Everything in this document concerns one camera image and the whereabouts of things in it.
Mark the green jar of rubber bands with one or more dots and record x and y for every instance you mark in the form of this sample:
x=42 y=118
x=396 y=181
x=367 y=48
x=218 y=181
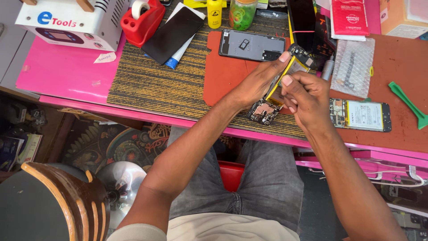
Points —
x=242 y=15

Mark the stack of books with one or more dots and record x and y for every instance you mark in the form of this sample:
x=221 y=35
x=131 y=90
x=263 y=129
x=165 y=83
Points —
x=18 y=150

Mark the person's beige shirt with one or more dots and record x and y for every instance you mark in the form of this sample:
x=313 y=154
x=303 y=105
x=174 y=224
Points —
x=227 y=229

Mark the brown work mat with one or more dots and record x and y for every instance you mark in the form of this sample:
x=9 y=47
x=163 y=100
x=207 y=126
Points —
x=401 y=67

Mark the clear plastic bag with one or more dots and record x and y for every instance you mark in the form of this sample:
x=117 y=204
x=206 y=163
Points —
x=271 y=14

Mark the small paper note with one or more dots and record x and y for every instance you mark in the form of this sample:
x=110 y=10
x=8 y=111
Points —
x=105 y=58

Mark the white tape roll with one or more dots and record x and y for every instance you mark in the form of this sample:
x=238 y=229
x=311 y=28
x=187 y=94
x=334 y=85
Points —
x=139 y=8

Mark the black packet with orange print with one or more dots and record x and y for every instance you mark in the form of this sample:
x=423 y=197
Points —
x=323 y=43

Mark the person's right hand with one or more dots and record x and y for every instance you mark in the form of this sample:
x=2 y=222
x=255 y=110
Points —
x=311 y=100

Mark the black phone screen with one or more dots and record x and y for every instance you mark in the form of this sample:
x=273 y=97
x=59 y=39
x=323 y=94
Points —
x=172 y=35

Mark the bubble wrap bag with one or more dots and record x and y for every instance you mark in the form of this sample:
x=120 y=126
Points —
x=354 y=67

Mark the person's left hand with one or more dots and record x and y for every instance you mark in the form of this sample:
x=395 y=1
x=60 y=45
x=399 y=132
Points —
x=259 y=82

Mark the yellow plastic bottle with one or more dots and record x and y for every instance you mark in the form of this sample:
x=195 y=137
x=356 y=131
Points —
x=214 y=15

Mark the white heating machine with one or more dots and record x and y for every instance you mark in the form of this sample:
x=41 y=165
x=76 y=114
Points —
x=73 y=23

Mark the person's grey jeans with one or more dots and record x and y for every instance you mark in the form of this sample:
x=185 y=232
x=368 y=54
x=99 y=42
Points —
x=267 y=187

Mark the shiny metal bowl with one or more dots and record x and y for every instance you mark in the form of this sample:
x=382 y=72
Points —
x=122 y=182

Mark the green plastic pry tool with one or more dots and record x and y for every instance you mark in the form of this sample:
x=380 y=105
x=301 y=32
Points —
x=409 y=103

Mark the black sim tray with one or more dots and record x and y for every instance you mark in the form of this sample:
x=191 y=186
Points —
x=244 y=44

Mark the phone with yellow battery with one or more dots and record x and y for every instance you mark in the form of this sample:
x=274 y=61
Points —
x=264 y=113

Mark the wooden chair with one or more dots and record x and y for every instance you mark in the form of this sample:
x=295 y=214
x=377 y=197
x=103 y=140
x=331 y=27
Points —
x=43 y=204

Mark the pink drawer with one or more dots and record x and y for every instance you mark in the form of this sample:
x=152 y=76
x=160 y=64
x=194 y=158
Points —
x=384 y=164

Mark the red and white packet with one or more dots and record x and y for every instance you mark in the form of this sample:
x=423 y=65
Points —
x=349 y=18

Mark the orange rubber mat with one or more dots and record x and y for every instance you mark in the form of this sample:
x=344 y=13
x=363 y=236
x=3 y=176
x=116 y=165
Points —
x=227 y=77

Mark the red stool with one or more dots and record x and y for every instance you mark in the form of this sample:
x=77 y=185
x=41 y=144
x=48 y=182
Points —
x=230 y=175

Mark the opened phone with white battery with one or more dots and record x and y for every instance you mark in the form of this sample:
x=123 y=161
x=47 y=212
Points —
x=364 y=115

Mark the patterned rug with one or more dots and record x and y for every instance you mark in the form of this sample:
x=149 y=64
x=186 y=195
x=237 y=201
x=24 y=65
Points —
x=113 y=144

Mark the orange cardboard box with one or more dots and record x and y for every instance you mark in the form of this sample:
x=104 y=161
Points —
x=403 y=18

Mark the grey phone back cover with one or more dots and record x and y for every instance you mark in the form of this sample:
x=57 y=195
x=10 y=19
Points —
x=254 y=45

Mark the red tape dispenser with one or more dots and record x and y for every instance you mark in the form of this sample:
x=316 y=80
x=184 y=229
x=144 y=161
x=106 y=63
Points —
x=143 y=30

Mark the striped yellow black carpet mat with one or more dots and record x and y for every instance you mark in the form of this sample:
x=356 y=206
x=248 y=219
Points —
x=153 y=83

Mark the black display panel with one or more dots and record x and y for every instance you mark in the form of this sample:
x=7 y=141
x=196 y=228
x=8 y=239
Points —
x=301 y=23

